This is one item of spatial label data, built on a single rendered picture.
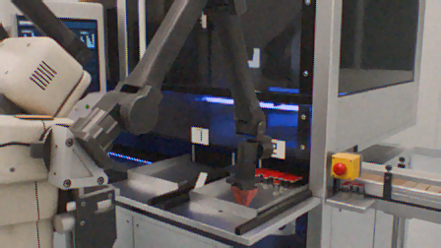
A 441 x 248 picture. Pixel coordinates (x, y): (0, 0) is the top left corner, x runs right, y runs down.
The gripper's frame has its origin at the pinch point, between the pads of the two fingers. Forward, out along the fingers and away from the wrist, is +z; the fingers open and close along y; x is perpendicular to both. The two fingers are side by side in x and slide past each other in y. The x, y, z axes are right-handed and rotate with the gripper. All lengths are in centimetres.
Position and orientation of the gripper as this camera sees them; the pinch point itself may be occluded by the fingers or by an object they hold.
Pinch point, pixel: (242, 209)
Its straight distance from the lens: 131.4
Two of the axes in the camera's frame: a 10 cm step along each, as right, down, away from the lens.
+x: -7.7, -1.2, 6.2
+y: 6.3, -0.2, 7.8
